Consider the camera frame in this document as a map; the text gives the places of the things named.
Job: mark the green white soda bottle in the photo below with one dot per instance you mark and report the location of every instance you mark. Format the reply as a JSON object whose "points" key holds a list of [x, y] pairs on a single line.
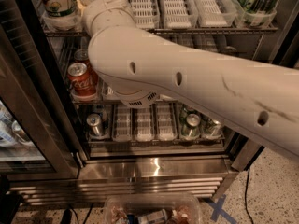
{"points": [[58, 0]]}

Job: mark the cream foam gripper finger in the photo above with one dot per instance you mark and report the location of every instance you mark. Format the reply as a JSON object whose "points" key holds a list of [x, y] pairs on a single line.
{"points": [[82, 4]]}

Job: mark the bottom wire shelf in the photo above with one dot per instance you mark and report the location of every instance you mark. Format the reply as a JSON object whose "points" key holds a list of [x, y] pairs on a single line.
{"points": [[156, 142]]}

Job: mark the rear red cola can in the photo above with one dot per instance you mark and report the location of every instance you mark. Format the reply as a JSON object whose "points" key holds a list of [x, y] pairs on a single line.
{"points": [[81, 56]]}

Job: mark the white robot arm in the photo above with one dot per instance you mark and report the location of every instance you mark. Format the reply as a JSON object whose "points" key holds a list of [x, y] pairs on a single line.
{"points": [[257, 100]]}

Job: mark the clear plastic bin on floor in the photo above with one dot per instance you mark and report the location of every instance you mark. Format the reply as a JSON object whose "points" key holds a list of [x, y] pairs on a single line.
{"points": [[153, 208]]}

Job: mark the green can bottom rear left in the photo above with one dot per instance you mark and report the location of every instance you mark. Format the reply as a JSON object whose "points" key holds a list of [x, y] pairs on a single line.
{"points": [[185, 111]]}

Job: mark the rear blue silver can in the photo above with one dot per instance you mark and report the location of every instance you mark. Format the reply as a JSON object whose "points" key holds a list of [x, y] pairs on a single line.
{"points": [[102, 112]]}

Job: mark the front silver energy drink can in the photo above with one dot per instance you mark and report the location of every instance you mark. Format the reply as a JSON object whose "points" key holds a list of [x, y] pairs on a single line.
{"points": [[95, 123]]}

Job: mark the red cola can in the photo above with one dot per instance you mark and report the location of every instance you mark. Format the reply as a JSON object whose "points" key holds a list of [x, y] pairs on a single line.
{"points": [[81, 79], [81, 56]]}

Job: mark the front red cola can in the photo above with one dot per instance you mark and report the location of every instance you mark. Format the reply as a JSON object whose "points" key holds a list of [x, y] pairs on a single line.
{"points": [[81, 79]]}

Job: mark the glass fridge door left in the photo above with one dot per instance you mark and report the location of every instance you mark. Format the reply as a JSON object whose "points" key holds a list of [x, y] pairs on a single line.
{"points": [[39, 137]]}

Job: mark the black plug on floor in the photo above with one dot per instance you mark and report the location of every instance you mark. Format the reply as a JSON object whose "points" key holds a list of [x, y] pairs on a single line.
{"points": [[67, 217]]}

